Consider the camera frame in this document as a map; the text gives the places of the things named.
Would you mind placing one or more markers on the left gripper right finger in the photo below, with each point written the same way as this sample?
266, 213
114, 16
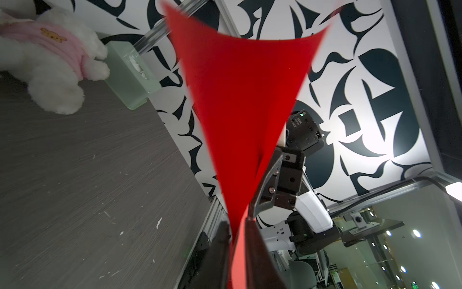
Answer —
260, 271

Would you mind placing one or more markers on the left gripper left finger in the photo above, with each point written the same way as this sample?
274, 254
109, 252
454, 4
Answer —
214, 273

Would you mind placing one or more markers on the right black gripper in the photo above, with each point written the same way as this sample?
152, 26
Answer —
281, 182

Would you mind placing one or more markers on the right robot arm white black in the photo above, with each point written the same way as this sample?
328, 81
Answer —
309, 227

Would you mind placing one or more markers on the green tissue box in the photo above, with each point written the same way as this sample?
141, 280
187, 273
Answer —
130, 78

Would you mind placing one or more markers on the white plush teddy bear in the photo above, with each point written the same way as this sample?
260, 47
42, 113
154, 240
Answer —
52, 54

